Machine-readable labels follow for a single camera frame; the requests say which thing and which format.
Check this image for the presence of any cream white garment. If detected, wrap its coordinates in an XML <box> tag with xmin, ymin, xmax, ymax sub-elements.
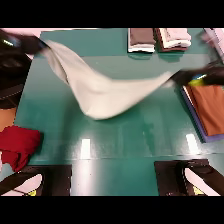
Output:
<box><xmin>42</xmin><ymin>39</ymin><xmax>177</xmax><ymax>121</ymax></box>

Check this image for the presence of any white folded garment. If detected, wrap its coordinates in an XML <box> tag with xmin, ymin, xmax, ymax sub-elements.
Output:
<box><xmin>127</xmin><ymin>29</ymin><xmax>156</xmax><ymax>54</ymax></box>

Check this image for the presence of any grey brown folded garment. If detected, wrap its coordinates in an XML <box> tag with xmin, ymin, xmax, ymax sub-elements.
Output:
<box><xmin>128</xmin><ymin>28</ymin><xmax>157</xmax><ymax>47</ymax></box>

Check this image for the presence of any dark red folded garment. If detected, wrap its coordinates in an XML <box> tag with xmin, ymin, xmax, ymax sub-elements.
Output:
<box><xmin>154</xmin><ymin>28</ymin><xmax>190</xmax><ymax>53</ymax></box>

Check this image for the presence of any purple garment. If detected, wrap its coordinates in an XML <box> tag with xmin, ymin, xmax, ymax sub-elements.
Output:
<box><xmin>179</xmin><ymin>86</ymin><xmax>224</xmax><ymax>144</ymax></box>

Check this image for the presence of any orange brown garment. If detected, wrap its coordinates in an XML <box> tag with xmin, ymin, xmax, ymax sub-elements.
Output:
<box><xmin>184</xmin><ymin>84</ymin><xmax>224</xmax><ymax>137</ymax></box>

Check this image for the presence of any pale pink folded garment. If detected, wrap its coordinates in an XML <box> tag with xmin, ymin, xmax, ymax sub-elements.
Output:
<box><xmin>159</xmin><ymin>28</ymin><xmax>193</xmax><ymax>49</ymax></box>

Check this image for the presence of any black garment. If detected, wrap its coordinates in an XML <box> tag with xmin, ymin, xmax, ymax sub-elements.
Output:
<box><xmin>0</xmin><ymin>49</ymin><xmax>33</xmax><ymax>110</ymax></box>

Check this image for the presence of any pale lilac garment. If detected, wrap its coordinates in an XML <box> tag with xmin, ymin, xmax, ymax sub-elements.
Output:
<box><xmin>203</xmin><ymin>28</ymin><xmax>224</xmax><ymax>62</ymax></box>

